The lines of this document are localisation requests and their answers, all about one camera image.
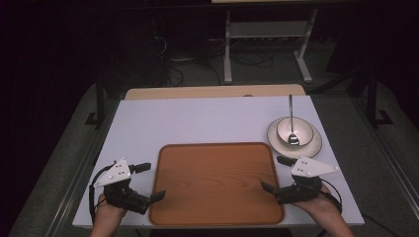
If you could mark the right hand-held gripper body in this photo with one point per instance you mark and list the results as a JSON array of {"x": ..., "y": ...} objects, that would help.
[{"x": 309, "y": 168}]

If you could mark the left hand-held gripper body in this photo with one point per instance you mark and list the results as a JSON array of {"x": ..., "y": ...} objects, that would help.
[{"x": 113, "y": 176}]

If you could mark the person's left hand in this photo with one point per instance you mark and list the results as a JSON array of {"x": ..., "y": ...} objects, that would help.
[{"x": 107, "y": 209}]

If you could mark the person's right hand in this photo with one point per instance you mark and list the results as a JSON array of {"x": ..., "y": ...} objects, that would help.
[{"x": 318, "y": 205}]

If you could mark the white plate with dark rim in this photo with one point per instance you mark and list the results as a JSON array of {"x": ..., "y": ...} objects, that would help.
[{"x": 296, "y": 150}]

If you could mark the metal spoon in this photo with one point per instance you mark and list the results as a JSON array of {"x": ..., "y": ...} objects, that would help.
[{"x": 293, "y": 139}]

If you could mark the white bowl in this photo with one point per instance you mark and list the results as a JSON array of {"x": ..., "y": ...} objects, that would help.
[{"x": 303, "y": 131}]

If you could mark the brown wooden tray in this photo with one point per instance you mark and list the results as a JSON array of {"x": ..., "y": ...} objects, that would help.
[{"x": 214, "y": 184}]

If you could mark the black metal stand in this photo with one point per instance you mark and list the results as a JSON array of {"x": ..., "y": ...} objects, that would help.
[
  {"x": 374, "y": 102},
  {"x": 100, "y": 105}
]

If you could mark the white metal desk frame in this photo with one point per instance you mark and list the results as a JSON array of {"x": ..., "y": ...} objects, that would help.
[{"x": 267, "y": 29}]

